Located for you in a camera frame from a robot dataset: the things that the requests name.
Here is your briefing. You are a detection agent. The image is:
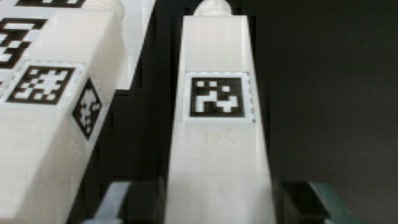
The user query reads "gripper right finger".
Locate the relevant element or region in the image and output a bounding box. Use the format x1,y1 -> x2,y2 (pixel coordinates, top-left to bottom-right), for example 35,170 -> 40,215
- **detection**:
273,180 -> 360,224

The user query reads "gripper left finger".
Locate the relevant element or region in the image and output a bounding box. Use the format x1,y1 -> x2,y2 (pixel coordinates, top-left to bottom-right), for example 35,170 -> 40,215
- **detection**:
81,179 -> 166,224

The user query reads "white desk leg with tags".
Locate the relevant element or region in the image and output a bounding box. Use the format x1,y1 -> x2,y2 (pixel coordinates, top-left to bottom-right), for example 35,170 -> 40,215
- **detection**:
164,0 -> 276,224

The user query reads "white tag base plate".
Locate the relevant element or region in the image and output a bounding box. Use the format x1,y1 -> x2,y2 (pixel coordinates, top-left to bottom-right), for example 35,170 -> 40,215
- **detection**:
0,0 -> 156,90

